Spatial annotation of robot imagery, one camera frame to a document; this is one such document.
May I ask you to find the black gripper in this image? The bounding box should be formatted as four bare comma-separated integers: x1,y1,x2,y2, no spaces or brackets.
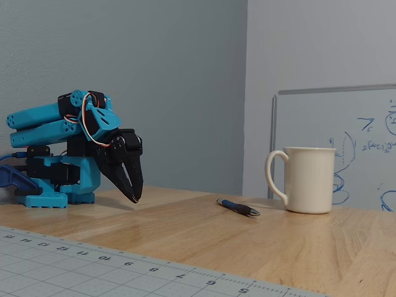
93,127,145,204

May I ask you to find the blue usb cable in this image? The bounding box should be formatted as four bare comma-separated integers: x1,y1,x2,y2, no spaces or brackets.
0,152,29,162

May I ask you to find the grey backdrop panel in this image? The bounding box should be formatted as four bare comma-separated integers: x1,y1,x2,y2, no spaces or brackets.
0,0,249,205

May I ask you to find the blue black pen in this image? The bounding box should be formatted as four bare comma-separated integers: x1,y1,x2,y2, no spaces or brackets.
216,198,261,218

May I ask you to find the dark blue table clamp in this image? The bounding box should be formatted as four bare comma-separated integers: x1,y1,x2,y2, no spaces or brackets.
0,163,41,196

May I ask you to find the white orange servo cable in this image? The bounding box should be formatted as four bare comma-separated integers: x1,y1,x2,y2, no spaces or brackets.
64,92,113,148

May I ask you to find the cream ceramic mug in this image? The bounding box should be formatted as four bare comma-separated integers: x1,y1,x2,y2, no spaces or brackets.
264,146,337,215

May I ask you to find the whiteboard with blue drawings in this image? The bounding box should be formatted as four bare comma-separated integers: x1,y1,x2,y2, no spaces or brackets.
267,83,396,213

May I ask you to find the grey cutting mat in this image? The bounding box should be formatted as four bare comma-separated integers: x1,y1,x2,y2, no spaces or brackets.
0,225,330,297

